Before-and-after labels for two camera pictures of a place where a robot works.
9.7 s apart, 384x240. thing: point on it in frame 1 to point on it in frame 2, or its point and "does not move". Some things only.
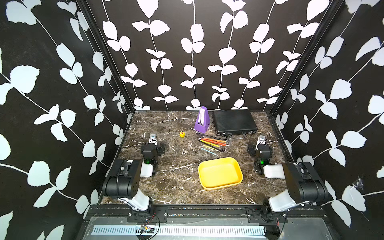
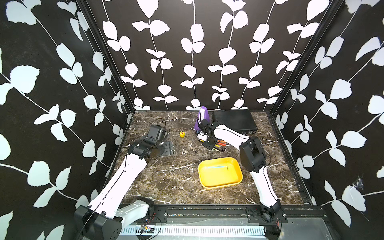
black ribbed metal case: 228,122 does not move
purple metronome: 202,124 does not move
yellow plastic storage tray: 220,173 does not move
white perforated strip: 182,230 does not move
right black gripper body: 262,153 to 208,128
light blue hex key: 209,151 to 217,167
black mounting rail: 255,213 does not move
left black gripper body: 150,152 to 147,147
